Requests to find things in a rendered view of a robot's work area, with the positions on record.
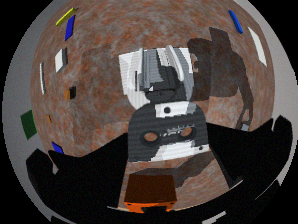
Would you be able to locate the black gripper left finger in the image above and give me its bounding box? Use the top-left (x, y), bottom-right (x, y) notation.
top-left (48, 132), bottom-right (129, 209)

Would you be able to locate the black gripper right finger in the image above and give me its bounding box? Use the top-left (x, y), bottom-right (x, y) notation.
top-left (206, 119), bottom-right (274, 188)

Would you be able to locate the yellow rectangular bar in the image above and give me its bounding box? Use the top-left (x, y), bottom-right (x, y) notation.
top-left (56, 8), bottom-right (76, 27)

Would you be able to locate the blue flat bar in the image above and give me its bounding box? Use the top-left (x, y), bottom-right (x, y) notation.
top-left (64, 15), bottom-right (74, 40)
top-left (229, 10), bottom-right (243, 34)

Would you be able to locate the white rectangular plate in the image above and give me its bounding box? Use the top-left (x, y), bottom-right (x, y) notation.
top-left (247, 27), bottom-right (267, 67)

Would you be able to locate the blue flat plate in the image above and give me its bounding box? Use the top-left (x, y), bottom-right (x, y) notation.
top-left (52, 141), bottom-right (64, 153)

